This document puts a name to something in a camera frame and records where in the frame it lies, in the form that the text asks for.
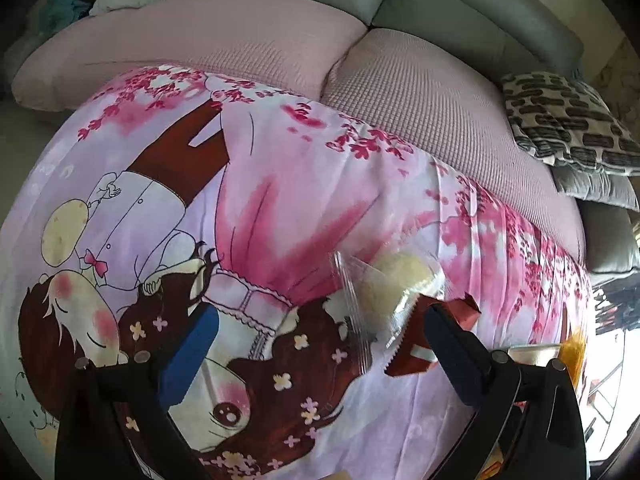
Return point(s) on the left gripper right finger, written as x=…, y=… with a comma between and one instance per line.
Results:
x=528, y=413

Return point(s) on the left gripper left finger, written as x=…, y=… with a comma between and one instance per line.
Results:
x=91, y=443

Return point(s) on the orange snack packet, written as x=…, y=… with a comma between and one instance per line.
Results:
x=573, y=354

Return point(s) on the teal rimmed white tray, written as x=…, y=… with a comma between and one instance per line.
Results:
x=534, y=354

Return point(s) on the red white striped packet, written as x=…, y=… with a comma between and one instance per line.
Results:
x=431, y=322

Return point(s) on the clear wrapped white pastry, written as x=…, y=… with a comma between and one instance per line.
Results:
x=380, y=295

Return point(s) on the cartoon print pink tablecloth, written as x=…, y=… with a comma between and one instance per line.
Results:
x=173, y=188

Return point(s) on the black white patterned pillow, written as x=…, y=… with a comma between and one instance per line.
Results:
x=564, y=122

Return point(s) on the pink sofa seat cover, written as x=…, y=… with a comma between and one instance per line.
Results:
x=391, y=80

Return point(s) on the teal cloth pile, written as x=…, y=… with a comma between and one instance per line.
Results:
x=58, y=14

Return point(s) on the grey green sofa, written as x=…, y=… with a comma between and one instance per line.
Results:
x=497, y=37

